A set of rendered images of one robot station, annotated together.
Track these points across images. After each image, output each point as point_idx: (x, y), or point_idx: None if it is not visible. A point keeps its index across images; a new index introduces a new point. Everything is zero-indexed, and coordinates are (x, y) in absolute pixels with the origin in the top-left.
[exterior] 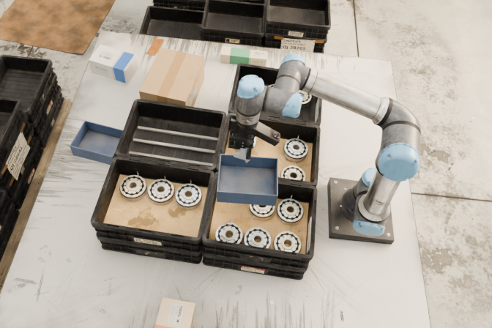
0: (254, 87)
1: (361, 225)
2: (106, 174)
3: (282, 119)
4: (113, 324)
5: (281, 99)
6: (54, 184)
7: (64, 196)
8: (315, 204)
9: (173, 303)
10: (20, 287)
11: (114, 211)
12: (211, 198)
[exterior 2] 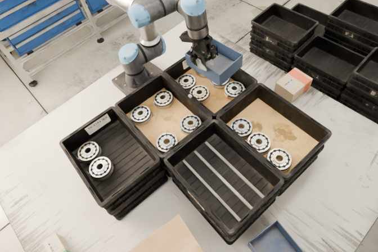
0: None
1: (164, 40)
2: (286, 220)
3: (130, 125)
4: (328, 109)
5: None
6: (340, 243)
7: (333, 223)
8: (174, 64)
9: (288, 88)
10: None
11: (302, 153)
12: (232, 100)
